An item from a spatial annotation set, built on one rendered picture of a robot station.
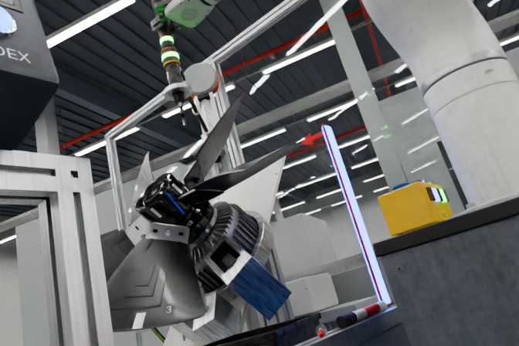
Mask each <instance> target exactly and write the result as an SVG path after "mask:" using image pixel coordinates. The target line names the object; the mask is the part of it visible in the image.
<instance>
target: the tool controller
mask: <svg viewBox="0 0 519 346"><path fill-rule="evenodd" d="M0 7H2V8H3V9H4V10H6V12H7V13H8V14H10V16H11V17H12V18H13V19H14V21H15V23H16V27H17V28H16V31H15V34H14V35H13V36H8V37H4V36H0V150H7V151H13V150H14V151H16V150H17V149H18V147H19V145H20V144H21V143H22V141H23V140H24V138H25V136H26V135H27V134H28V132H29V131H30V129H31V128H32V126H33V125H34V123H35V122H36V121H37V119H38V118H39V116H40V114H41V113H42V112H43V110H44V109H45V107H46V106H47V104H48V103H49V102H50V100H51V99H52V97H53V95H54V94H55V92H56V91H57V90H58V88H59V76H58V73H57V71H56V67H55V64H54V62H53V58H52V55H51V52H50V50H49V45H48V42H47V40H46V36H45V33H44V31H43V28H42V24H41V22H40V18H39V14H38V12H37V9H36V5H35V2H34V0H0Z"/></svg>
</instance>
